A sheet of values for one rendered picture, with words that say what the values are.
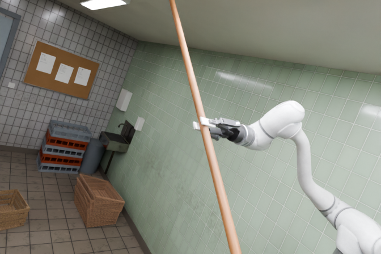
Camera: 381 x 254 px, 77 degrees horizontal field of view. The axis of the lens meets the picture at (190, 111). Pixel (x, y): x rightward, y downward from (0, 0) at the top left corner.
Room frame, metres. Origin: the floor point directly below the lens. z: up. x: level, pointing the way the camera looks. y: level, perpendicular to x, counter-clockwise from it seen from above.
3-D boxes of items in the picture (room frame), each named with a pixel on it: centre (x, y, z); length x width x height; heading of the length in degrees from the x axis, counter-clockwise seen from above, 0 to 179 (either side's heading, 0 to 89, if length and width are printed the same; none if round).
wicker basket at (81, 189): (3.12, 0.75, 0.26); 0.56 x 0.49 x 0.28; 45
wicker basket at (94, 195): (3.13, 0.73, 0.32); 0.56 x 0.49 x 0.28; 47
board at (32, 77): (4.09, 2.26, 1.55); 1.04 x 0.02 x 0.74; 129
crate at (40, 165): (3.96, 1.77, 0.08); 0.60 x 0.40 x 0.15; 131
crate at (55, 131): (3.96, 1.76, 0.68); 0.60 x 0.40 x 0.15; 129
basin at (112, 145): (3.90, 1.00, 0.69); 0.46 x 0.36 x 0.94; 39
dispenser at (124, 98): (4.37, 1.21, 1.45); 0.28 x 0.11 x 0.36; 39
